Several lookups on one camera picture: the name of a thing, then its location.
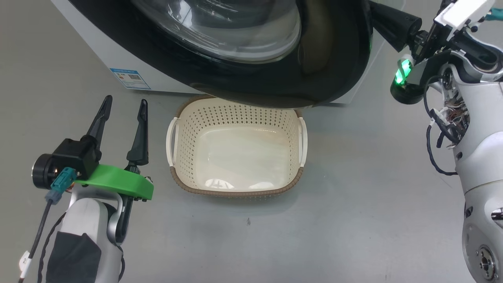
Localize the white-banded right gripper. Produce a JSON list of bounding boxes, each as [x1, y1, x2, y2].
[[369, 0, 496, 105]]

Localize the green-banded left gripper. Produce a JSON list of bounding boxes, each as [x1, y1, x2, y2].
[[76, 95, 154, 202]]

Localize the black round glass washer door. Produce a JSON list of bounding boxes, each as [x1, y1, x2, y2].
[[69, 0, 374, 110]]

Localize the white front-load washing machine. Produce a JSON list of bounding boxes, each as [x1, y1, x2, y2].
[[51, 0, 406, 105]]

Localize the cream perforated laundry basket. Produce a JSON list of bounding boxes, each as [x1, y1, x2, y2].
[[166, 96, 308, 197]]

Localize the blue energy label sticker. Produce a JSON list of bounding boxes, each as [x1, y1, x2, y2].
[[109, 68, 151, 90]]

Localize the left camera cable teal plug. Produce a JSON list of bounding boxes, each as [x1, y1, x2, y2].
[[17, 167, 77, 283]]

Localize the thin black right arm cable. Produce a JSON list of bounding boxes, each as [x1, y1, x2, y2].
[[423, 76, 459, 176]]

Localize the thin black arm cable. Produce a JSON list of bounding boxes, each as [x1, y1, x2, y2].
[[37, 212, 68, 283], [423, 76, 459, 176]]

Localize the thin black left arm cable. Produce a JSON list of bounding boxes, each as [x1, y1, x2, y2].
[[37, 212, 68, 283]]

